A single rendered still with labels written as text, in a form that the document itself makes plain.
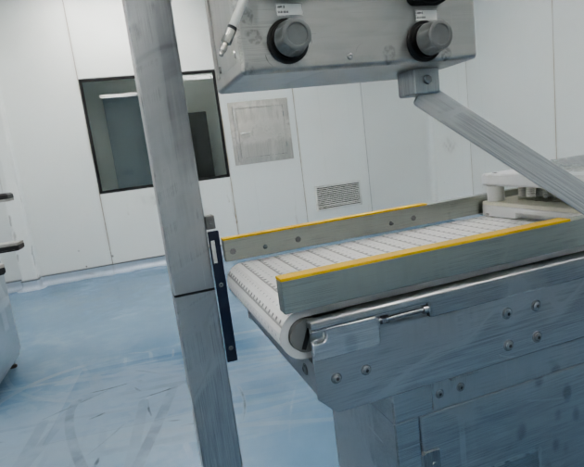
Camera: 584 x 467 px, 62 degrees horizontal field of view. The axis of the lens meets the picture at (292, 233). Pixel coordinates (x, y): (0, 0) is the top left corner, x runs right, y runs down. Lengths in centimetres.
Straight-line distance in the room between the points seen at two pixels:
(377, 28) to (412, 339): 30
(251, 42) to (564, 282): 43
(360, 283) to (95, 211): 507
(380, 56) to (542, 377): 47
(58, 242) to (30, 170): 76
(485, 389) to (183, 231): 44
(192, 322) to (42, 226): 486
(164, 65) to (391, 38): 36
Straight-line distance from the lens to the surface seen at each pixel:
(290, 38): 38
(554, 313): 63
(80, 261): 555
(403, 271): 49
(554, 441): 78
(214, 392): 77
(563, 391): 76
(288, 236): 72
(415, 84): 50
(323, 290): 45
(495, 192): 86
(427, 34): 44
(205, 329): 74
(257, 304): 55
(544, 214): 79
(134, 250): 549
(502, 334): 59
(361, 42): 43
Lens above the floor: 106
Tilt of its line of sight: 10 degrees down
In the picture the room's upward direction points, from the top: 7 degrees counter-clockwise
